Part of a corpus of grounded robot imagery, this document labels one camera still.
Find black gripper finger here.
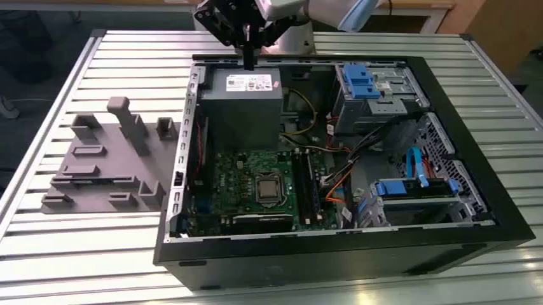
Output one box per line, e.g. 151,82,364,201
192,2,251,71
248,21,298,71

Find RAM memory stick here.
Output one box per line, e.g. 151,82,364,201
63,177,130,186

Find black RAM slot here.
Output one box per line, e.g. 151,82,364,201
291,149,308,223

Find blue drive bay latch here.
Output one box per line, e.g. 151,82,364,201
344,63,382,100

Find gray power supply unit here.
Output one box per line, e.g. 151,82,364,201
199,67,284,153

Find silver drive cage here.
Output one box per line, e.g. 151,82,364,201
332,62,430,136

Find wooden desk white legs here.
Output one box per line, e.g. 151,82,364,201
368,0,458,34

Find CPU socket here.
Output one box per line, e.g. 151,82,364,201
254,171,286,209

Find black office chair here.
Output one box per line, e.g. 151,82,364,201
0,9,55,85

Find green motherboard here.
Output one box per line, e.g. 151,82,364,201
186,149,340,234

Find gray parts rack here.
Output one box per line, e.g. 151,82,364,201
41,96,182,214

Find silver CPU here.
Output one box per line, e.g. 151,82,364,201
255,179,283,200

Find wooden cabinet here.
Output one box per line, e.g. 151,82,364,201
439,0,543,86

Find white stand base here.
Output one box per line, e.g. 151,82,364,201
0,94,21,120

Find blue disk carrier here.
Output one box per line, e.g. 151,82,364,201
375,178,459,196

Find black graphics card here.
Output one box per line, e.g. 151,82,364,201
231,213,295,232

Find black open PC case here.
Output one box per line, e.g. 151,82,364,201
152,53,536,290

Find yellow wire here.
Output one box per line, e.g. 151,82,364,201
279,88,318,137

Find black cable bundle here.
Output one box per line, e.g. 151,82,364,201
326,112,426,185

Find orange cable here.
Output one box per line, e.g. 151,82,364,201
326,179,354,204

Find blue flat data cable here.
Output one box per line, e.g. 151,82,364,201
406,146,430,187

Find silver disk bay bracket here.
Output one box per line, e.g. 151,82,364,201
368,190,495,228

